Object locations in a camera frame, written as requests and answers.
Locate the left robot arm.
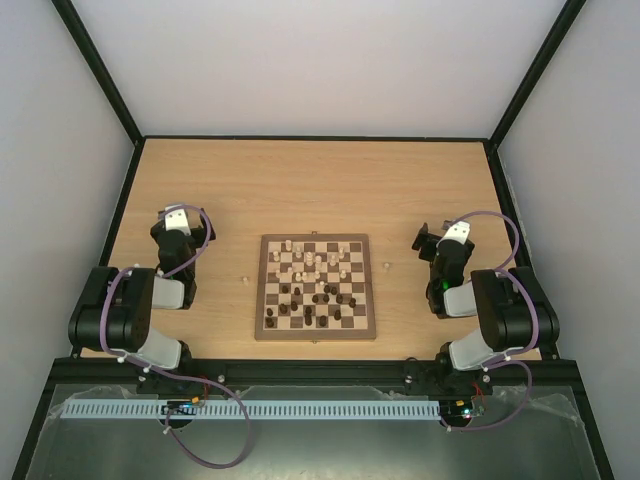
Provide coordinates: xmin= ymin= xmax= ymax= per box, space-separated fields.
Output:
xmin=68 ymin=204 xmax=216 ymax=373

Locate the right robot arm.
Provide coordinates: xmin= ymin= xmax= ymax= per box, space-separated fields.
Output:
xmin=412 ymin=221 xmax=560 ymax=392

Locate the wooden chess board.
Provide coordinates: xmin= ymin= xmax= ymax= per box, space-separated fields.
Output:
xmin=255 ymin=233 xmax=377 ymax=342

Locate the black king piece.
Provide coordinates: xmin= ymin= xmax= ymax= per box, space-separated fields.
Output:
xmin=304 ymin=306 xmax=314 ymax=326

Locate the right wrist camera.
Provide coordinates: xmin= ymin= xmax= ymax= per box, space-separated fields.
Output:
xmin=441 ymin=221 xmax=470 ymax=245

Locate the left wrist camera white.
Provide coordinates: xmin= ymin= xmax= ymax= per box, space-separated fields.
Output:
xmin=162 ymin=204 xmax=191 ymax=236

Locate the black aluminium frame rail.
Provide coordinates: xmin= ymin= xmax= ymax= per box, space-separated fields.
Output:
xmin=47 ymin=357 xmax=581 ymax=396

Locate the light blue cable duct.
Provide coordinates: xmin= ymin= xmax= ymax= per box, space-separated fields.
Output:
xmin=60 ymin=399 xmax=441 ymax=421

